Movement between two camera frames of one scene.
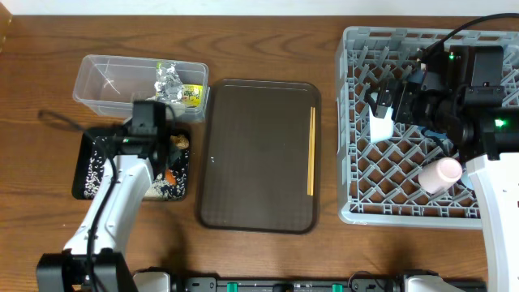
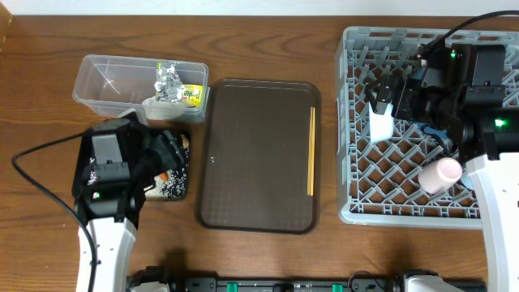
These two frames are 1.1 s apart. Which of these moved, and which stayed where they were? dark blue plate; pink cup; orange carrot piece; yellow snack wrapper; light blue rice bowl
Moved: orange carrot piece; dark blue plate
Stayed: pink cup; light blue rice bowl; yellow snack wrapper
